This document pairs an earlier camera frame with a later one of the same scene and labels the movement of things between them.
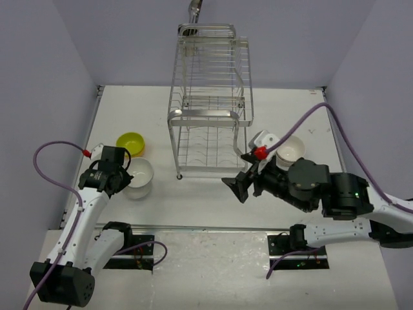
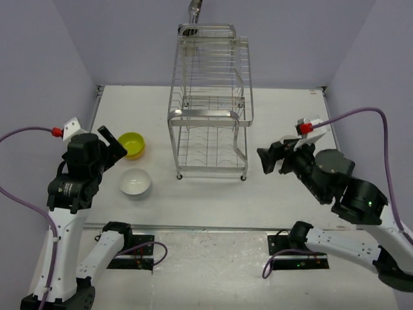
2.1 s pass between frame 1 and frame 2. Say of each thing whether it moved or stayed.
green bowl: stayed
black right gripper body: moved
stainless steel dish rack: stayed
